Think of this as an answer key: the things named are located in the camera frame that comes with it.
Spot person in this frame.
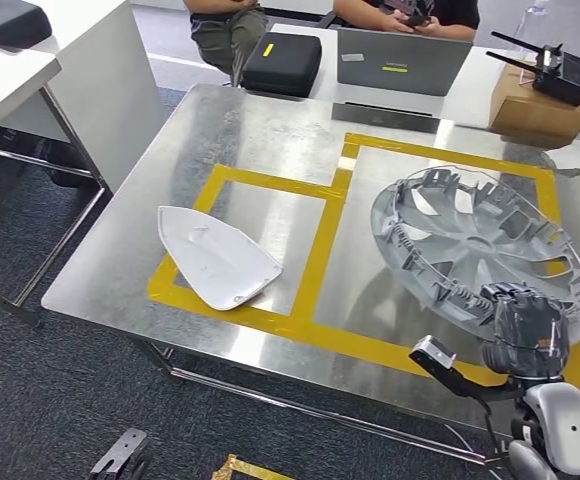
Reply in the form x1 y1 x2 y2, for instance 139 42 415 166
332 0 481 44
184 0 270 87

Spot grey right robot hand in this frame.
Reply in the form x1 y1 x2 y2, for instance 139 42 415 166
479 281 571 380

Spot white table metal legs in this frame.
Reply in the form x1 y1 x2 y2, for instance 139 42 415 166
0 39 113 329

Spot grey laptop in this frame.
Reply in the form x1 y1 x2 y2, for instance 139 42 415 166
336 27 473 99

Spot black router with antennas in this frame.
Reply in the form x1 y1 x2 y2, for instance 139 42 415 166
485 29 580 109

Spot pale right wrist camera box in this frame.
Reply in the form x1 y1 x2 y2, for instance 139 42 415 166
408 335 457 371

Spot brown cardboard box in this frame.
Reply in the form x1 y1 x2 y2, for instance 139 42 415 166
488 62 580 142

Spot metal top workbench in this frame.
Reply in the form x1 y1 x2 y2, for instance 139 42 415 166
41 82 580 468

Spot black case yellow label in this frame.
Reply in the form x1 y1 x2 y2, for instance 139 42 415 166
241 31 323 99

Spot grey plastic wheel cover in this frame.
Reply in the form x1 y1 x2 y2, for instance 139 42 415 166
369 165 580 347

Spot white plastic shell part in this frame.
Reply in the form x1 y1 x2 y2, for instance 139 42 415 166
157 205 285 313

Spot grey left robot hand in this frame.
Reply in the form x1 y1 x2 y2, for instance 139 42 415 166
87 428 152 480

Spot black case white label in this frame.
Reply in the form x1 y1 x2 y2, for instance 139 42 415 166
0 0 54 50

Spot white office table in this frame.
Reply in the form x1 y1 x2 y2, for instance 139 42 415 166
268 23 580 144

